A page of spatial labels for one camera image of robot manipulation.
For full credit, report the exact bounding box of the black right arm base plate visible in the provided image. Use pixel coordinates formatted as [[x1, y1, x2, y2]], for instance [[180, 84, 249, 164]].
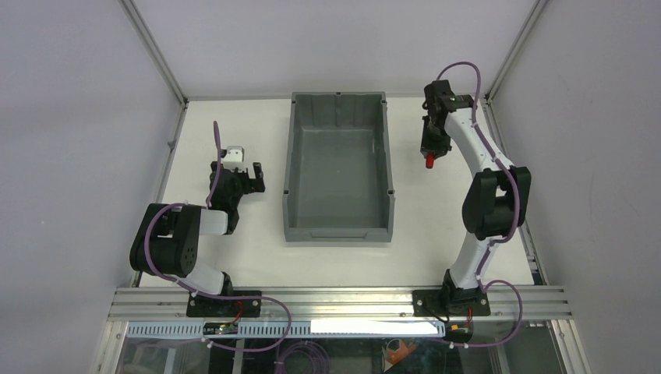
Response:
[[412, 288, 491, 318]]

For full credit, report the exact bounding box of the orange object under table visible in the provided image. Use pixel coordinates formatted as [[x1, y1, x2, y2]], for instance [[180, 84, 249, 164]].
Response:
[[382, 338, 417, 372]]

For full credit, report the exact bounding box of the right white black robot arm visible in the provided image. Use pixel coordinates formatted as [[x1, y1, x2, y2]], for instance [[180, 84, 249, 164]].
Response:
[[413, 79, 532, 316]]

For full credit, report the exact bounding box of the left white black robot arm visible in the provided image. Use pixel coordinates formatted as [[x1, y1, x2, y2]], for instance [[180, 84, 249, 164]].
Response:
[[129, 161, 266, 298]]

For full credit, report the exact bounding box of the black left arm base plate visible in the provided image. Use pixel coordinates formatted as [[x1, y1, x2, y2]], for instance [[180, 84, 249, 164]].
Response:
[[186, 290, 262, 318]]

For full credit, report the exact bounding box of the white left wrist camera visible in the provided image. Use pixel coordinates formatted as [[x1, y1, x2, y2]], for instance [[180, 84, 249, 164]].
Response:
[[222, 146, 246, 173]]

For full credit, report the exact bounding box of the white slotted cable duct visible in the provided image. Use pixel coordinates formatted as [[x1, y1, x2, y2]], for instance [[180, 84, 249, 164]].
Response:
[[126, 319, 445, 340]]

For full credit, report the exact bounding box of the aluminium front rail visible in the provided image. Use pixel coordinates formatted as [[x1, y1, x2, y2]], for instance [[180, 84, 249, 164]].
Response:
[[108, 285, 573, 322]]

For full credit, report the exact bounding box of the grey plastic bin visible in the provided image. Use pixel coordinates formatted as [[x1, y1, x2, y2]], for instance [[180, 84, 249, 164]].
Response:
[[282, 91, 395, 243]]

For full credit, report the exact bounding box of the red handled screwdriver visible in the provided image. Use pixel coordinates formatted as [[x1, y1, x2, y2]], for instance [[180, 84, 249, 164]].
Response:
[[425, 153, 435, 169]]

